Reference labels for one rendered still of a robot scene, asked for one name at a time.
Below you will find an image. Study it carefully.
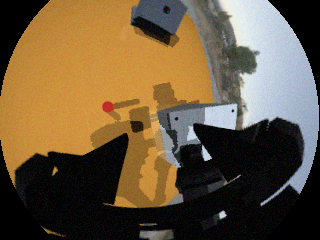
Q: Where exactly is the red peg with white band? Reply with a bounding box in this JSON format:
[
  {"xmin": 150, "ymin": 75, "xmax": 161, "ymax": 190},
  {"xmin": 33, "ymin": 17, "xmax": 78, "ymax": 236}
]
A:
[{"xmin": 101, "ymin": 101, "xmax": 113, "ymax": 112}]

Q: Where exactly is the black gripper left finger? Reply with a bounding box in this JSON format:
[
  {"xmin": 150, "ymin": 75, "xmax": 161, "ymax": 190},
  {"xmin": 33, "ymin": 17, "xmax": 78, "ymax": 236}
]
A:
[{"xmin": 47, "ymin": 133, "xmax": 129, "ymax": 205}]

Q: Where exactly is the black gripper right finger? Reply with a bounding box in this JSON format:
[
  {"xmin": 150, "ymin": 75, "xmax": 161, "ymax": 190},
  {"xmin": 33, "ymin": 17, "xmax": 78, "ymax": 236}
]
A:
[{"xmin": 192, "ymin": 119, "xmax": 269, "ymax": 183}]

